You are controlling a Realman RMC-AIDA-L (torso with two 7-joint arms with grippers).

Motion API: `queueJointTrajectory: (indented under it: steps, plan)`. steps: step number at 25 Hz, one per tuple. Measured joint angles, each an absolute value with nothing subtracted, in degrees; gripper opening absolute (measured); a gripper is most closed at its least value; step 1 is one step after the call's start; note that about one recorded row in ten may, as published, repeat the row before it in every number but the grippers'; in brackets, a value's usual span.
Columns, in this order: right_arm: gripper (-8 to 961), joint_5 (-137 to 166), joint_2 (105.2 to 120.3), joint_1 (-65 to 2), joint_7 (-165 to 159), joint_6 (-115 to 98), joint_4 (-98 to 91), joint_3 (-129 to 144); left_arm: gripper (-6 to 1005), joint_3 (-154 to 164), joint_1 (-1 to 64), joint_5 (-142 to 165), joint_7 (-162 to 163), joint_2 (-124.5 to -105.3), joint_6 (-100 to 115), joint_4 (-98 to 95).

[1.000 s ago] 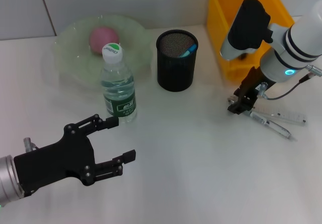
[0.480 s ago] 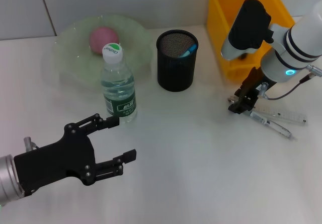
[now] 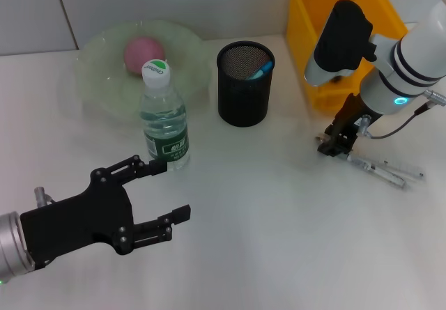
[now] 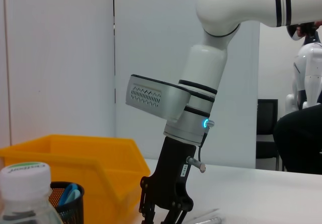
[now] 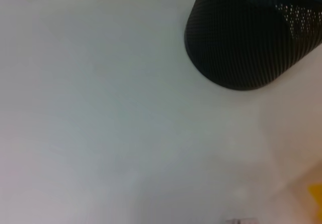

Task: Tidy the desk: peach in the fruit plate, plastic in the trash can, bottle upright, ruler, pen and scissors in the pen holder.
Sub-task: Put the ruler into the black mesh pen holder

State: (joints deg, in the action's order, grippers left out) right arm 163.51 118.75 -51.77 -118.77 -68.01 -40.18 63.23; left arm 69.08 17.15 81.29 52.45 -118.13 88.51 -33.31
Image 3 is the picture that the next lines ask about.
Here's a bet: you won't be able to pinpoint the clear silver pen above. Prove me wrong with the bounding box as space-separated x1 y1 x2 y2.
314 134 409 190

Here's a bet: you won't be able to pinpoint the yellow plastic bin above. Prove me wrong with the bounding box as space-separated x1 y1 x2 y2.
286 0 409 111

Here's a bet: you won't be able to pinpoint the blue scissors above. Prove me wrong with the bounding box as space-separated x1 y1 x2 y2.
247 61 273 80

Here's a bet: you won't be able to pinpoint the left arm grey cable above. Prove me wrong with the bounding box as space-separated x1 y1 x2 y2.
33 186 56 208

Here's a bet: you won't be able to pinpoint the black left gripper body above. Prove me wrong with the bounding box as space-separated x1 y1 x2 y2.
20 168 136 269

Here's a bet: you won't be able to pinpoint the pink peach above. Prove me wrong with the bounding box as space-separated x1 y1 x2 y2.
122 36 165 78

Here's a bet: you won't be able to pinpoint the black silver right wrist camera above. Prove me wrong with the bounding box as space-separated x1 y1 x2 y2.
303 0 379 87

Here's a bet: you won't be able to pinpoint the green glass fruit plate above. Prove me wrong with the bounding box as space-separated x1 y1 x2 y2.
75 19 213 119

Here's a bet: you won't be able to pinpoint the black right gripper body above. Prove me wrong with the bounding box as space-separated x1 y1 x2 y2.
333 93 383 140

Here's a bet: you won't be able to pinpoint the transparent plastic ruler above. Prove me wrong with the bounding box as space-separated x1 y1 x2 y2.
346 152 426 183

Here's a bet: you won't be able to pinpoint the black mesh pen holder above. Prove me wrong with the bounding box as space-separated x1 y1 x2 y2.
215 40 275 128

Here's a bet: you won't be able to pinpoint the clear green-label water bottle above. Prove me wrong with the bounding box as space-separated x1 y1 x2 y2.
139 59 191 171

